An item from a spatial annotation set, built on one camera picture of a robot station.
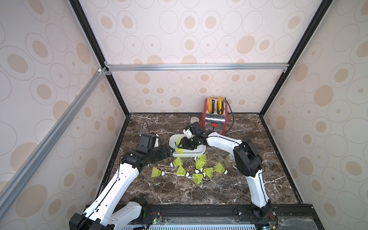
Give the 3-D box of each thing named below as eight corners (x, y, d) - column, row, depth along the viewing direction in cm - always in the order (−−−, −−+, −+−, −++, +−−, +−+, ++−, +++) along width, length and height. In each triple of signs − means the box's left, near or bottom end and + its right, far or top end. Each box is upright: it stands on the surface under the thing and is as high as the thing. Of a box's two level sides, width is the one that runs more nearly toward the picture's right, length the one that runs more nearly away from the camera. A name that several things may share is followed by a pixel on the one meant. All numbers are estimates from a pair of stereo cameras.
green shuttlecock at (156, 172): (152, 177, 88) (151, 175, 85) (153, 169, 91) (152, 166, 88) (164, 177, 88) (163, 175, 85) (165, 169, 91) (164, 166, 88)
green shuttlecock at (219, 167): (222, 178, 88) (224, 175, 84) (213, 169, 92) (214, 166, 88) (227, 173, 90) (229, 170, 86) (218, 164, 94) (219, 161, 90)
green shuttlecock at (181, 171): (176, 176, 88) (176, 173, 85) (177, 168, 92) (176, 166, 88) (189, 176, 88) (189, 173, 85) (189, 168, 92) (189, 166, 88)
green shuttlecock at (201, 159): (196, 167, 92) (196, 164, 88) (194, 159, 96) (194, 155, 92) (207, 165, 93) (208, 162, 89) (204, 157, 97) (205, 153, 93)
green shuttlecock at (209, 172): (204, 178, 88) (204, 175, 85) (203, 170, 91) (203, 167, 88) (214, 178, 88) (215, 175, 85) (213, 170, 91) (214, 167, 88)
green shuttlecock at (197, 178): (192, 184, 85) (192, 181, 82) (192, 175, 89) (192, 172, 85) (203, 184, 85) (203, 181, 82) (202, 175, 89) (203, 172, 85)
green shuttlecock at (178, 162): (170, 167, 92) (169, 164, 88) (170, 159, 95) (170, 156, 92) (182, 167, 91) (182, 164, 88) (182, 159, 95) (182, 156, 92)
